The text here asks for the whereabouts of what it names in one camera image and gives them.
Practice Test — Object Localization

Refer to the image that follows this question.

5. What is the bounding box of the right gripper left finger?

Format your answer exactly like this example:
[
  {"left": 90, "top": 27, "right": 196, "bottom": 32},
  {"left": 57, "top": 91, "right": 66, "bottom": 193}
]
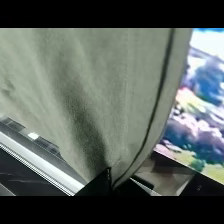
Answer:
[{"left": 75, "top": 166, "right": 113, "bottom": 197}]

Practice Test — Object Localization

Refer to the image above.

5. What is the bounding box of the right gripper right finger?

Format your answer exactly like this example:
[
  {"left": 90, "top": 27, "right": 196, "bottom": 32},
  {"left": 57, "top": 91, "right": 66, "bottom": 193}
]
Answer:
[{"left": 112, "top": 179, "right": 152, "bottom": 197}]

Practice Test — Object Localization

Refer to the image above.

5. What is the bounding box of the grey-green garment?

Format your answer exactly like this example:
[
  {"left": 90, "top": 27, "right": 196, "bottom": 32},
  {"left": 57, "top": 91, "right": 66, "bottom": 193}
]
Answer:
[{"left": 0, "top": 27, "right": 194, "bottom": 192}]

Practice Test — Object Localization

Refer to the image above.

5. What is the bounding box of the silver frame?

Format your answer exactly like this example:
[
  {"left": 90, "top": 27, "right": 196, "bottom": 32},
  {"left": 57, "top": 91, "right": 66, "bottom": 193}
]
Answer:
[{"left": 0, "top": 131, "right": 88, "bottom": 197}]

